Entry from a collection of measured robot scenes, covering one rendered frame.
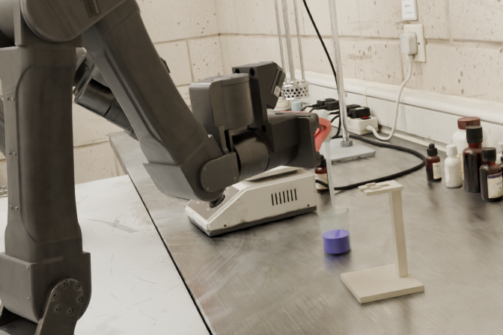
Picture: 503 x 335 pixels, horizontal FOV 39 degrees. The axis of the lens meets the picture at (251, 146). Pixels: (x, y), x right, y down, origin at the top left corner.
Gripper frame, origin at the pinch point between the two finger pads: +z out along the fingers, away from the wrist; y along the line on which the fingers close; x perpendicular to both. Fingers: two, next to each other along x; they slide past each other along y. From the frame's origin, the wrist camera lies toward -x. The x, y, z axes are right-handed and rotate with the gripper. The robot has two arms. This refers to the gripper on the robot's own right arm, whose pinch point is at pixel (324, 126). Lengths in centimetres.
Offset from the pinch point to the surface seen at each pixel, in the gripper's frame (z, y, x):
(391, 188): -6.8, -14.6, 5.5
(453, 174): 32.8, -0.8, 15.7
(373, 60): 81, 47, 1
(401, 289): -9.0, -16.0, 17.3
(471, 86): 58, 7, 5
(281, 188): 7.6, 16.6, 12.6
